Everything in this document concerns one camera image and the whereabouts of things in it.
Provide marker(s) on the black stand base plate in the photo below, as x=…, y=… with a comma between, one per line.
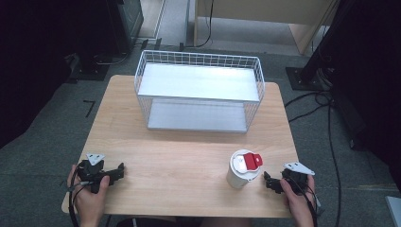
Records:
x=90, y=67

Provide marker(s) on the person's right hand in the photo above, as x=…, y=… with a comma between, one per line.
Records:
x=299, y=203

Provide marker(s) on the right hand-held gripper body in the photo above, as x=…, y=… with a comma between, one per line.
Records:
x=296, y=178

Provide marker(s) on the person's left hand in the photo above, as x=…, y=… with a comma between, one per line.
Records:
x=88, y=201

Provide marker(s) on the black equipment box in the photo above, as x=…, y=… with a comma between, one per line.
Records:
x=126, y=22

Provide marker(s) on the white box corner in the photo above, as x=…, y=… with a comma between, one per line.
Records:
x=394, y=211

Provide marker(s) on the black metal stand with base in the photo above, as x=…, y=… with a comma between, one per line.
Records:
x=318, y=56

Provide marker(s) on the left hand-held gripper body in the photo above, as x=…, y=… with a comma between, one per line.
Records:
x=91, y=171

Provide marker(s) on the beige wooden cabinet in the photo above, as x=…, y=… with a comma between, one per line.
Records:
x=265, y=11

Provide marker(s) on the dark curtain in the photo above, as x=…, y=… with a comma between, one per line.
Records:
x=375, y=88
x=28, y=63

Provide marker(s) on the white cup with red lid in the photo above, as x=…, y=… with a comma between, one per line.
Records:
x=241, y=171

